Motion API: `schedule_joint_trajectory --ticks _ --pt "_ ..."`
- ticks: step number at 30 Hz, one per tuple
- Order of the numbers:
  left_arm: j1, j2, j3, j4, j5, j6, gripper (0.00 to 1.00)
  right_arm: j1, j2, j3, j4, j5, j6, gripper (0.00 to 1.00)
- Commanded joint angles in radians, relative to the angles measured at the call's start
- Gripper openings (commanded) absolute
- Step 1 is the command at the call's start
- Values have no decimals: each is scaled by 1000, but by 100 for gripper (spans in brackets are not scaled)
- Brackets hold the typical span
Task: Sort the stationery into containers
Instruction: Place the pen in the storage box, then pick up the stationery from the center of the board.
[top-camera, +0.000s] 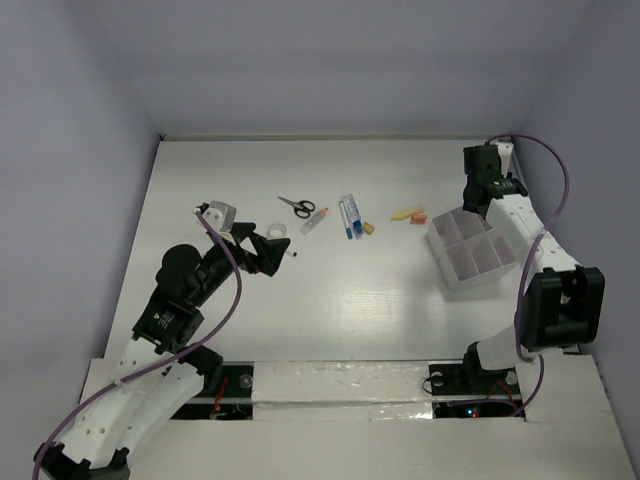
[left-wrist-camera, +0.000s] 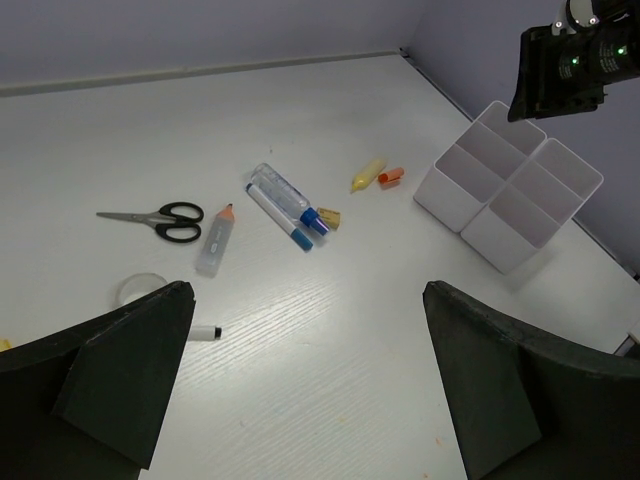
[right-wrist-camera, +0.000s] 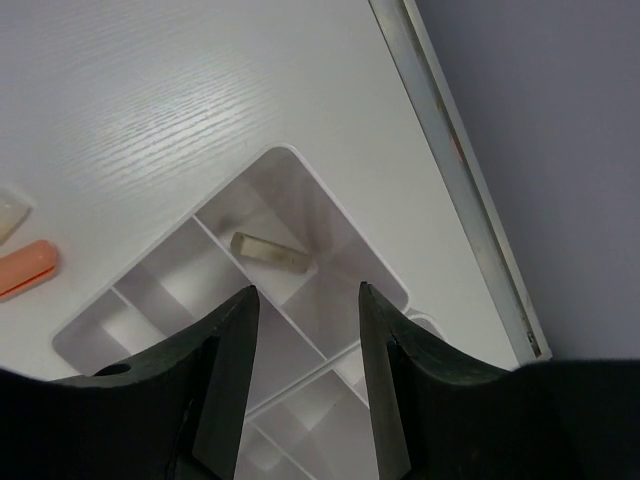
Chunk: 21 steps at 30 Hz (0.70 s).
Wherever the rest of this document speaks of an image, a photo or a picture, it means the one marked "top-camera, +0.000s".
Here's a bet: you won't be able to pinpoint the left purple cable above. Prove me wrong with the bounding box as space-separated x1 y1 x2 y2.
31 209 244 480

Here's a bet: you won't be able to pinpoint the blue-cap white marker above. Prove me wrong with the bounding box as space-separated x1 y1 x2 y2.
338 200 353 240

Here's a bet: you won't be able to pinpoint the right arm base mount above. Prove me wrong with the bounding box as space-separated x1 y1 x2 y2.
421 363 524 419

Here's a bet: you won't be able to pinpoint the blue-cap glue tube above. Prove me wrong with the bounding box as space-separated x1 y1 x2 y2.
342 194 364 237

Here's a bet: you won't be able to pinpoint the yellow eraser block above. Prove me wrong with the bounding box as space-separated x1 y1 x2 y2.
363 222 375 235

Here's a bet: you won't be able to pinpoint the white divided organizer box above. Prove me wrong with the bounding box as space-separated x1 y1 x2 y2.
427 207 517 291

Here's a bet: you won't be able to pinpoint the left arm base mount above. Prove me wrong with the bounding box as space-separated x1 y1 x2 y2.
171 363 254 421

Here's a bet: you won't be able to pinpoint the aluminium side rail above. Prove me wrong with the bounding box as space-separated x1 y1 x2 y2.
489 133 579 362

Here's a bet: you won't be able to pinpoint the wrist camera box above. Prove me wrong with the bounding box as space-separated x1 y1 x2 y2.
201 201 237 240
490 140 514 176

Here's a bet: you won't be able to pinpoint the white tape roll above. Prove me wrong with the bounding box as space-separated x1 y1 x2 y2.
267 223 288 239

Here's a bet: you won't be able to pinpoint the yellow highlighter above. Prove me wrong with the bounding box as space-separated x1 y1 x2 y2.
391 205 424 221

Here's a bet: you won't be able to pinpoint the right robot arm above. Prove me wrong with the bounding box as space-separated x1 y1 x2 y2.
460 144 605 392

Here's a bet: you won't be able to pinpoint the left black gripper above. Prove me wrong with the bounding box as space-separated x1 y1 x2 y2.
193 222 290 305

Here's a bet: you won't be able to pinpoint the orange eraser piece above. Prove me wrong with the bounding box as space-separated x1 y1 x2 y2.
410 214 428 224

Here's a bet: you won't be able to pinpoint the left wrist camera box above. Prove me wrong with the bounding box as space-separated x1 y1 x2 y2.
201 201 237 240

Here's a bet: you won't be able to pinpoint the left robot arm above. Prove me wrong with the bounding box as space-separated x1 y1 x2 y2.
34 223 290 479

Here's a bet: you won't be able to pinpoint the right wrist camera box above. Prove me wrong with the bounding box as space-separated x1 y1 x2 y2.
490 140 514 176

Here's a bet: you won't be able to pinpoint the black scissors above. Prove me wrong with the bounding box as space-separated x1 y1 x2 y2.
278 196 316 219

